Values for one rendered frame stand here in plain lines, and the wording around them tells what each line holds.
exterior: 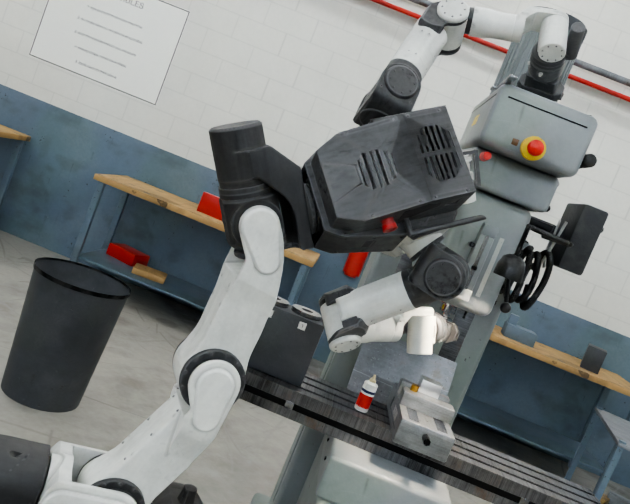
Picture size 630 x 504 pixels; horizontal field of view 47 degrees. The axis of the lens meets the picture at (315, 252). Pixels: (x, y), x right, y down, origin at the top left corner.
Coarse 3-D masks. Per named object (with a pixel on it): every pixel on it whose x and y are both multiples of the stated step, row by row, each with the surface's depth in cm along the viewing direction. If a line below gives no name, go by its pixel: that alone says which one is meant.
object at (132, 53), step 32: (64, 0) 628; (96, 0) 626; (128, 0) 624; (160, 0) 622; (64, 32) 630; (96, 32) 628; (128, 32) 627; (160, 32) 625; (64, 64) 633; (96, 64) 631; (128, 64) 629; (160, 64) 627
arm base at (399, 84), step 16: (400, 64) 166; (384, 80) 163; (400, 80) 164; (416, 80) 165; (368, 96) 167; (384, 96) 162; (400, 96) 163; (416, 96) 164; (368, 112) 167; (384, 112) 166; (400, 112) 164
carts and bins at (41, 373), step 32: (32, 288) 339; (64, 288) 331; (96, 288) 376; (128, 288) 367; (32, 320) 336; (64, 320) 334; (96, 320) 340; (32, 352) 337; (64, 352) 338; (96, 352) 350; (32, 384) 339; (64, 384) 343; (608, 416) 423; (608, 480) 364
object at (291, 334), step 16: (288, 304) 208; (272, 320) 204; (288, 320) 204; (304, 320) 204; (320, 320) 210; (272, 336) 205; (288, 336) 204; (304, 336) 204; (320, 336) 204; (256, 352) 205; (272, 352) 205; (288, 352) 205; (304, 352) 205; (256, 368) 206; (272, 368) 205; (288, 368) 205; (304, 368) 205
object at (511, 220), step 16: (480, 192) 196; (464, 208) 196; (480, 208) 196; (496, 208) 195; (512, 208) 195; (480, 224) 196; (496, 224) 196; (512, 224) 195; (448, 240) 197; (464, 240) 196; (496, 240) 196; (512, 240) 196; (464, 256) 197; (496, 256) 196; (480, 272) 197; (480, 288) 197; (496, 288) 197; (464, 304) 198; (480, 304) 198
